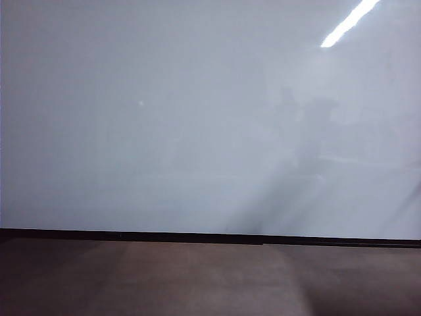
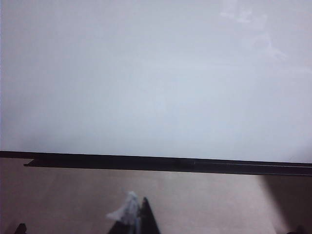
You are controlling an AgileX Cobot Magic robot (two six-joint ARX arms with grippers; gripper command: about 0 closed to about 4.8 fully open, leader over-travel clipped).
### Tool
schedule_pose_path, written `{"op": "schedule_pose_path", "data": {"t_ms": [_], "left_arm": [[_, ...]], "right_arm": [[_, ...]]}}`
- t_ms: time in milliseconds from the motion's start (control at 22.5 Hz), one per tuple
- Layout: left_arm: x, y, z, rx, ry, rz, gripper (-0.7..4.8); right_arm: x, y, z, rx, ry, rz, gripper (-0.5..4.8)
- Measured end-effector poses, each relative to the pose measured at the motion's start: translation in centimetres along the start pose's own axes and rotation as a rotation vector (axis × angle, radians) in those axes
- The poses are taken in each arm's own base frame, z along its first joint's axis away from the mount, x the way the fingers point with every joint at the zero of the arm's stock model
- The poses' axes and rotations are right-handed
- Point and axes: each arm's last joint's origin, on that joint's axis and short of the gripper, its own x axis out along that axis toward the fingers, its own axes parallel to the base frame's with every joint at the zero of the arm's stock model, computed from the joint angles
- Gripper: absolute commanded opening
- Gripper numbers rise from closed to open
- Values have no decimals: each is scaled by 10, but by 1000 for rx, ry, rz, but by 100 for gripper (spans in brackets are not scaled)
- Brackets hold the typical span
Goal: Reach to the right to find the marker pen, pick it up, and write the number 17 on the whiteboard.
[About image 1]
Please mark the white glossy whiteboard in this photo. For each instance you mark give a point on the white glossy whiteboard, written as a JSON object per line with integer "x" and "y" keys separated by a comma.
{"x": 164, "y": 115}

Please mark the black whiteboard frame rail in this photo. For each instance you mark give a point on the black whiteboard frame rail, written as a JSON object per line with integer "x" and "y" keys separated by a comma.
{"x": 197, "y": 237}

